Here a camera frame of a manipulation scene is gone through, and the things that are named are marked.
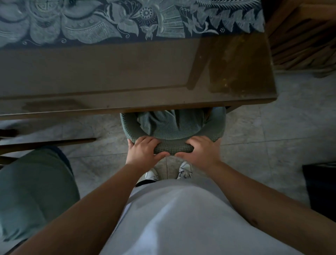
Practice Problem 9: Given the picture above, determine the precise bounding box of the blue patterned batik table runner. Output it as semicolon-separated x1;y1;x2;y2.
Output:
0;0;265;49

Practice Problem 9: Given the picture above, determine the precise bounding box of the green fabric covered chair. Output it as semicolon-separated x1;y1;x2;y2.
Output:
0;129;97;249
120;106;227;155

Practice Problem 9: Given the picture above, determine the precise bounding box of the black fabric bag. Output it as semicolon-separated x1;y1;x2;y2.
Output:
302;162;336;223

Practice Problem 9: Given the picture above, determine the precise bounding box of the white left shoe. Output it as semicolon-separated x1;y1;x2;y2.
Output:
136;168;160;187

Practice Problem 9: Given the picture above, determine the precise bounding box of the person's left forearm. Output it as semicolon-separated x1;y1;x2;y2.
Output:
10;162;147;255

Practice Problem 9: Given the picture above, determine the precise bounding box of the white shoe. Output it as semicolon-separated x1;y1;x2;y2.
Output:
176;161;193;181
136;168;160;187

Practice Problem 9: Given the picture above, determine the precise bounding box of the white right shoe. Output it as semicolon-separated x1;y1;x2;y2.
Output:
176;161;193;181

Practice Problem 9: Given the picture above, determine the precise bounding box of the brown wooden slatted chair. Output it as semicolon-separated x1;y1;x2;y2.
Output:
263;0;336;78

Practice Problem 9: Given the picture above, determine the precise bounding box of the person's left hand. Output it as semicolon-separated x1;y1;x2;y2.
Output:
125;136;170;173

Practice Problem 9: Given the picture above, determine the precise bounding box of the white shirt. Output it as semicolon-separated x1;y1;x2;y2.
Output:
100;175;305;255

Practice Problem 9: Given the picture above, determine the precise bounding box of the person's right hand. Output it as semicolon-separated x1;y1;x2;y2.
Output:
174;135;222;172

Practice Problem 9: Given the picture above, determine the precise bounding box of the person's right forearm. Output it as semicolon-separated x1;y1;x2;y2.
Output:
207;160;336;255

